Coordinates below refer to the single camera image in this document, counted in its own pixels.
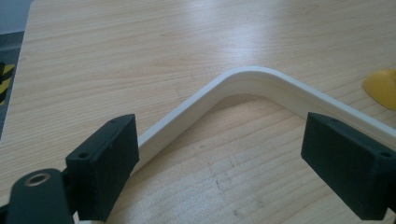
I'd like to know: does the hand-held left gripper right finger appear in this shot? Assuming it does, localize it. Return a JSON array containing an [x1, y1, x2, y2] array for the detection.
[[300, 111, 396, 221]]

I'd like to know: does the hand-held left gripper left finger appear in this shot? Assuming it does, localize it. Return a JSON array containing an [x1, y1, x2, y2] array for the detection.
[[64, 113, 140, 223]]

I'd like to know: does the white rectangular bin rim ring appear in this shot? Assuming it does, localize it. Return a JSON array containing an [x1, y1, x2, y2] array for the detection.
[[78, 65, 396, 224]]

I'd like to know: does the yellow rounded object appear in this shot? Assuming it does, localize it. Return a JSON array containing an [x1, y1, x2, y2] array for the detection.
[[361, 67, 396, 112]]

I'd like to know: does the black stand with striped base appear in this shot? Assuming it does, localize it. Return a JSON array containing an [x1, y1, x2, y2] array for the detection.
[[0, 61, 17, 106]]

